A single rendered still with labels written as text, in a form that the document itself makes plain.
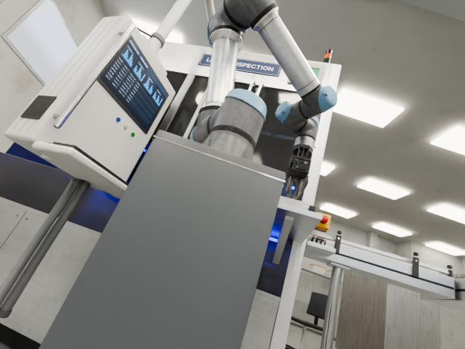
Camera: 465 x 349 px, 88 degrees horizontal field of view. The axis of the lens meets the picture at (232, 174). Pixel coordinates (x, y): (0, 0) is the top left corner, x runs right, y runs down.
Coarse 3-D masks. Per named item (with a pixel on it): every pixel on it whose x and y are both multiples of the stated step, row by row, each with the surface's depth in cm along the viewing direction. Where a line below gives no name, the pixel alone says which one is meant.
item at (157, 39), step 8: (184, 0) 159; (176, 8) 155; (184, 8) 160; (168, 16) 151; (176, 16) 154; (168, 24) 149; (144, 32) 143; (160, 32) 145; (168, 32) 150; (152, 40) 142; (160, 40) 144
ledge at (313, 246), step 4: (308, 240) 116; (308, 244) 115; (312, 244) 115; (316, 244) 114; (320, 244) 114; (308, 248) 121; (312, 248) 118; (316, 248) 115; (320, 248) 113; (324, 248) 113; (328, 248) 113; (332, 248) 113; (316, 252) 123; (320, 252) 120; (324, 252) 118; (328, 252) 115; (332, 252) 113
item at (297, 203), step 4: (280, 196) 87; (280, 200) 87; (284, 200) 86; (288, 200) 86; (292, 200) 86; (296, 200) 86; (288, 204) 86; (292, 204) 85; (296, 204) 85; (300, 204) 85; (304, 204) 85; (304, 208) 84
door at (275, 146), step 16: (272, 96) 159; (288, 96) 157; (272, 112) 153; (272, 128) 148; (288, 128) 146; (256, 144) 144; (272, 144) 143; (288, 144) 141; (256, 160) 139; (272, 160) 138; (288, 160) 137
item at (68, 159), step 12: (36, 144) 84; (48, 144) 82; (48, 156) 88; (60, 156) 82; (72, 156) 79; (84, 156) 83; (60, 168) 102; (72, 168) 93; (84, 168) 86; (96, 168) 87; (96, 180) 98; (108, 180) 93; (108, 192) 113; (120, 192) 103
